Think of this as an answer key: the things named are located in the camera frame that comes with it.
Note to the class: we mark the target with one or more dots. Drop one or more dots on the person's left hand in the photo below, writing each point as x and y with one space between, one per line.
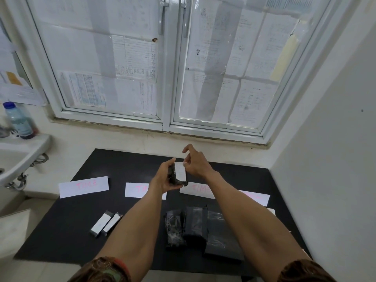
161 177

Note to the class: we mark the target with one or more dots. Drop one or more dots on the person's right hand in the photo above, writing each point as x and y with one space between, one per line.
199 165

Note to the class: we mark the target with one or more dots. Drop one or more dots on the person's right thumb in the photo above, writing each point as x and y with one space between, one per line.
186 163

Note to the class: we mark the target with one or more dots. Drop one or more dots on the person's left thumb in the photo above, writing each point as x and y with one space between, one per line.
171 163

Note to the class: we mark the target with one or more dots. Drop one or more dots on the black packet with white label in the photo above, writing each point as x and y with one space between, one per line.
178 174

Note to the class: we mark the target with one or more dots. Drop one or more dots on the person's right forearm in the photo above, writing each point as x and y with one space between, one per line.
249 214

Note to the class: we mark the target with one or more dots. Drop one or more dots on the person's left forearm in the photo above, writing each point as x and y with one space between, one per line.
133 226

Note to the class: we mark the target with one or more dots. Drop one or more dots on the white paper label pink writing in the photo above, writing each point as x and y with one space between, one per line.
83 187
258 198
196 190
136 190

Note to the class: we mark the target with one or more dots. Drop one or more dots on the matte black plastic packet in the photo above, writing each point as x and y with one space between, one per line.
195 224

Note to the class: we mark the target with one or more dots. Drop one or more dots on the crinkled black plastic packet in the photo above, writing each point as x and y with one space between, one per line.
174 229

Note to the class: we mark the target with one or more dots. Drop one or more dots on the large glossy black plastic packet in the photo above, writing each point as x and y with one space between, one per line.
221 236

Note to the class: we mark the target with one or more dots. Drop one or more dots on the slim black white-labelled packet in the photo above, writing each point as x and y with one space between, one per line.
100 223
112 222

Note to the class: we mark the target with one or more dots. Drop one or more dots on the small white paper slip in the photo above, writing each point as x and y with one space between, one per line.
271 211

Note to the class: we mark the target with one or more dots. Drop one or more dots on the black mat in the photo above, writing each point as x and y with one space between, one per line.
88 232

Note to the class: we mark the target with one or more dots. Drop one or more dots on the group of taped paper sheets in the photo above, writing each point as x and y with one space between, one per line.
135 58

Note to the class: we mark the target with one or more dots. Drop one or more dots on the brown patterned left sleeve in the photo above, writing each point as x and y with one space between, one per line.
102 271

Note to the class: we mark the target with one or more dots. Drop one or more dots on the brown patterned sleeve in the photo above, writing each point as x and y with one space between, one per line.
305 273
102 271

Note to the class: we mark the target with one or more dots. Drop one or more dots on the chrome sink pipe fitting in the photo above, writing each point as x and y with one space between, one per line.
20 179

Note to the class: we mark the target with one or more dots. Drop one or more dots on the white ceramic sink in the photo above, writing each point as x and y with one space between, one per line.
16 157

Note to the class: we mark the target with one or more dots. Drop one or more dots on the clear bottle with blue cap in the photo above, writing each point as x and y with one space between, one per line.
19 121

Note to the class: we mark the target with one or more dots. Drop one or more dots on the brown patterned right sleeve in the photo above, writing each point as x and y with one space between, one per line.
305 273

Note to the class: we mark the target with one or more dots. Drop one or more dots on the white window frame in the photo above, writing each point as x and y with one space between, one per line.
167 120

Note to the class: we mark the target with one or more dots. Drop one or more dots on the wall notice papers orange patch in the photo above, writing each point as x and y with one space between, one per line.
17 82

